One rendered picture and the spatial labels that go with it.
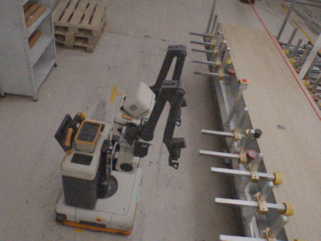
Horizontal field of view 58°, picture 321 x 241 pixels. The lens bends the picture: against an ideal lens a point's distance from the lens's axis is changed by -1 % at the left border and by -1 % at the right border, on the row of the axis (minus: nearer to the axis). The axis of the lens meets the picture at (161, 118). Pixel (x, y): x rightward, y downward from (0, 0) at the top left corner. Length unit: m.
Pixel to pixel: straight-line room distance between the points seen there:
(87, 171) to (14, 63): 2.04
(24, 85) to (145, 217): 2.21
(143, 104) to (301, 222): 1.28
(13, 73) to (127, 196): 2.12
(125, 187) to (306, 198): 1.47
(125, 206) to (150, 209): 0.40
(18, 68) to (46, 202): 1.67
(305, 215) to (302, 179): 0.32
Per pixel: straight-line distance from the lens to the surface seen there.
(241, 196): 2.36
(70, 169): 2.18
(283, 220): 1.78
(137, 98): 1.82
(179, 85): 1.56
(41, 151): 3.40
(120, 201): 2.61
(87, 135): 2.23
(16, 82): 3.97
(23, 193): 3.09
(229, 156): 2.36
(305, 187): 2.40
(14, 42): 3.66
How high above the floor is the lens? 2.48
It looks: 40 degrees down
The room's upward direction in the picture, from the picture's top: 11 degrees clockwise
